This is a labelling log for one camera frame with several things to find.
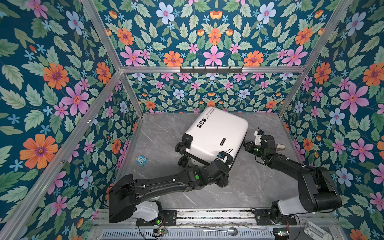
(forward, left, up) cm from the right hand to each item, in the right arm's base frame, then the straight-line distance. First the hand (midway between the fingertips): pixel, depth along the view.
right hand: (244, 142), depth 92 cm
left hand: (-24, +12, +7) cm, 28 cm away
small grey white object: (+1, -26, -7) cm, 27 cm away
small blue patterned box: (-7, +65, -7) cm, 66 cm away
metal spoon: (-45, +13, -6) cm, 47 cm away
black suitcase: (+2, +19, +10) cm, 21 cm away
